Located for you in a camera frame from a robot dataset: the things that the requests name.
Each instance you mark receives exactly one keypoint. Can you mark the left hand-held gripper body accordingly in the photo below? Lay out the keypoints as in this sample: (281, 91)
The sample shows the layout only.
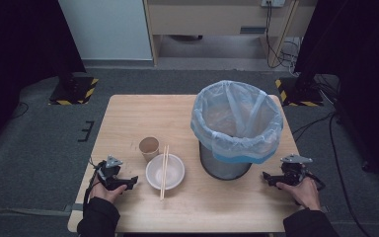
(108, 169)

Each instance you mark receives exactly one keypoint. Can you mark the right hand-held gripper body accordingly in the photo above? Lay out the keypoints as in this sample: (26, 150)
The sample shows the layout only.
(294, 169)

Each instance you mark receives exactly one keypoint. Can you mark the wooden chopstick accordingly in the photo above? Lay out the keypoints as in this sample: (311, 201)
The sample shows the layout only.
(162, 174)
(166, 164)

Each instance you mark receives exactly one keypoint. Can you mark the brown paper cup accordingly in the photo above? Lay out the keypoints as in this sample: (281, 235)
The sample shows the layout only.
(149, 147)

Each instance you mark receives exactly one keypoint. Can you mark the white disposable bowl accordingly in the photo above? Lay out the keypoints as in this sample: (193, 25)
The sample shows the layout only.
(174, 171)

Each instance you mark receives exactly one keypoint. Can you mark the black mesh trash bin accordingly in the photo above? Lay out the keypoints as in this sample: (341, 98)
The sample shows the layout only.
(220, 166)

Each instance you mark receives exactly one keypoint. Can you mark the trash bin with blue bag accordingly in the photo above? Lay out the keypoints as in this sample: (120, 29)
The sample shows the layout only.
(237, 115)

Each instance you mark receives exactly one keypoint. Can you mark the person's left hand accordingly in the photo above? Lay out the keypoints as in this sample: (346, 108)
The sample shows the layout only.
(107, 194)

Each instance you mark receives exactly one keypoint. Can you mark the person's right hand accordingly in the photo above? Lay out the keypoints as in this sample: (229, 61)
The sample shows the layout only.
(302, 194)

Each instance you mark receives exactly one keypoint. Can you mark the black stand base striped tape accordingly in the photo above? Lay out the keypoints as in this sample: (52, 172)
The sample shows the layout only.
(301, 94)
(74, 90)

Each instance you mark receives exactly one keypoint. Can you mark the dark curtain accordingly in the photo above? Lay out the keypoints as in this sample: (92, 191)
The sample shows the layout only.
(358, 65)
(19, 49)

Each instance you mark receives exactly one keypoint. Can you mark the white panel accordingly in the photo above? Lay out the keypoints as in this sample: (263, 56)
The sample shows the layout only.
(105, 29)

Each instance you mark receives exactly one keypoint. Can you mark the wall power outlet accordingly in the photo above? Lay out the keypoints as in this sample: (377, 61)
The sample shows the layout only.
(272, 2)

